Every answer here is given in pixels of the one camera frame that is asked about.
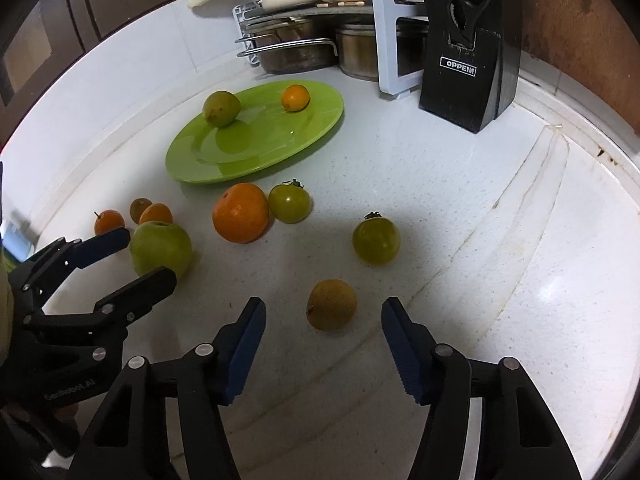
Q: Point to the yellow-green round fruit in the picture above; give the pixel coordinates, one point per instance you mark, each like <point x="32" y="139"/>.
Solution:
<point x="221" y="109"/>

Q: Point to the brown wooden cutting board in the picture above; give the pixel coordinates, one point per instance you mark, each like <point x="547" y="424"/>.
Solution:
<point x="580" y="20"/>

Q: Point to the white pot rack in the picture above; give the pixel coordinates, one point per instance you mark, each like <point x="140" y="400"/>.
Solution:
<point x="387" y="35"/>

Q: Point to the person's left hand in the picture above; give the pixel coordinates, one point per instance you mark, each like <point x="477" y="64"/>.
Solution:
<point x="65" y="413"/>

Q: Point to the small brown fruit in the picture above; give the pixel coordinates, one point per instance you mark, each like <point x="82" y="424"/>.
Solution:
<point x="138" y="209"/>

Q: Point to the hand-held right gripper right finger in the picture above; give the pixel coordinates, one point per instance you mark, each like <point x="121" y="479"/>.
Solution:
<point x="402" y="350"/>

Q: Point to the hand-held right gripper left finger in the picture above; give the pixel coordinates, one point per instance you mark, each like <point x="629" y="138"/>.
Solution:
<point x="245" y="350"/>

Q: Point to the brown round fruit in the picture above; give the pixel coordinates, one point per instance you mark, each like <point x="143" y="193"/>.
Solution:
<point x="332" y="305"/>

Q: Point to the green apple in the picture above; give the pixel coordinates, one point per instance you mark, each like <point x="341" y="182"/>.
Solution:
<point x="162" y="247"/>

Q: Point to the green tomato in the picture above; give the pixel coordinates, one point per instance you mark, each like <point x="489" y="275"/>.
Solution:
<point x="376" y="240"/>
<point x="289" y="204"/>

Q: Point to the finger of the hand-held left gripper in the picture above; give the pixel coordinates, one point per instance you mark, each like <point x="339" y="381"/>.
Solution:
<point x="145" y="290"/>
<point x="100" y="247"/>

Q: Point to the green plate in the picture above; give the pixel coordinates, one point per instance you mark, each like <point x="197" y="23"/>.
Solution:
<point x="260" y="145"/>

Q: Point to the wooden trivet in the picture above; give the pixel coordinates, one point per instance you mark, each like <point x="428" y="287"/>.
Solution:
<point x="345" y="4"/>

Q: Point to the large orange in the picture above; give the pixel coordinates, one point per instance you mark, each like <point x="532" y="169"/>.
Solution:
<point x="241" y="213"/>

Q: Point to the black knife block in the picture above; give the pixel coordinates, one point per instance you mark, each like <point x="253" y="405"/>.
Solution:
<point x="465" y="90"/>

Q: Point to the small orange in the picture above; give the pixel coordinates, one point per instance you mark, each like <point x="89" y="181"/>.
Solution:
<point x="156" y="213"/>
<point x="108" y="222"/>
<point x="295" y="98"/>

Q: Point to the dark wooden cabinet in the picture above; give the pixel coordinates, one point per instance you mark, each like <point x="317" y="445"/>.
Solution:
<point x="60" y="5"/>

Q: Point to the steel pot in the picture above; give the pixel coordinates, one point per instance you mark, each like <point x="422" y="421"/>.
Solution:
<point x="357" y="52"/>

